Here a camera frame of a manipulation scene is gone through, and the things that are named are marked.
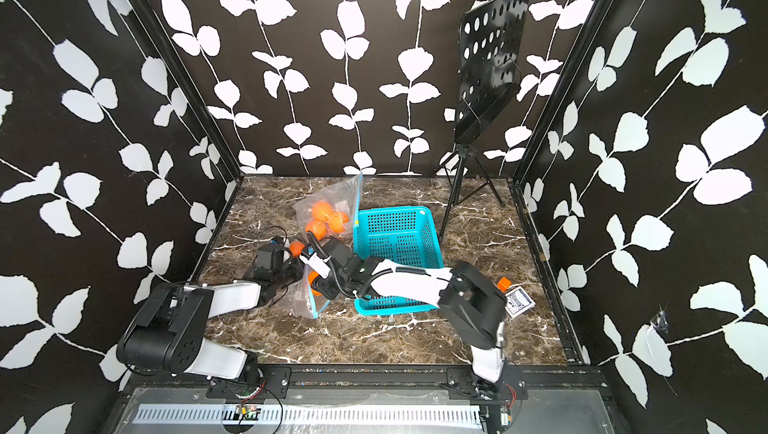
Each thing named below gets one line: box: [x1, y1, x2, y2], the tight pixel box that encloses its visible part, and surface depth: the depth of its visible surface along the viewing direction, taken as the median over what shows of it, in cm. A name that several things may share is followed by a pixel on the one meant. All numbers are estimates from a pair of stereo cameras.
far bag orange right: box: [330, 211, 349, 233], surface depth 98 cm
